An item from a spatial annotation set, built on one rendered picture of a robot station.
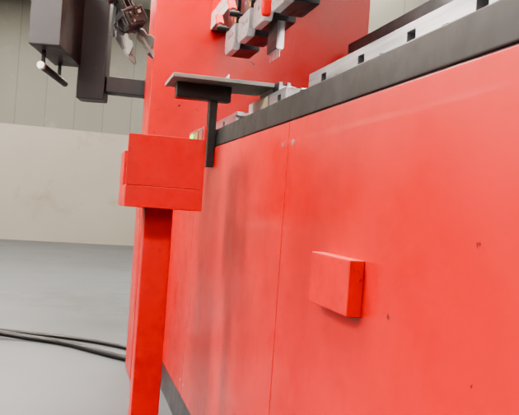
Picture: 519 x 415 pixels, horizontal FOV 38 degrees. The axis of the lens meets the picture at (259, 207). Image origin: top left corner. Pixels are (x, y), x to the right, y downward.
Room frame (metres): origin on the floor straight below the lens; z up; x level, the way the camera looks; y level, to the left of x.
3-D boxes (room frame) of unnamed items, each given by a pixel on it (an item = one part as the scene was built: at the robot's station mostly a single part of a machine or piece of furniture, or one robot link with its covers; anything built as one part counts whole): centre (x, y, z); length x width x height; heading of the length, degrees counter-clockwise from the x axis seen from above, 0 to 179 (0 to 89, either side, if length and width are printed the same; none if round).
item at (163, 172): (1.63, 0.22, 0.75); 0.20 x 0.16 x 0.18; 14
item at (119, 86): (3.21, 0.57, 1.17); 0.40 x 0.24 x 0.07; 14
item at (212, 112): (1.97, 0.17, 0.88); 0.14 x 0.04 x 0.22; 104
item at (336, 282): (0.98, -0.11, 0.58); 0.15 x 0.02 x 0.07; 14
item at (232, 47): (2.43, 0.09, 1.26); 0.15 x 0.09 x 0.17; 14
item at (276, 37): (2.02, -0.01, 1.13); 0.10 x 0.02 x 0.10; 14
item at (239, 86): (1.98, 0.13, 1.00); 0.26 x 0.18 x 0.01; 104
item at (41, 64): (3.13, 0.90, 1.20); 0.45 x 0.03 x 0.08; 3
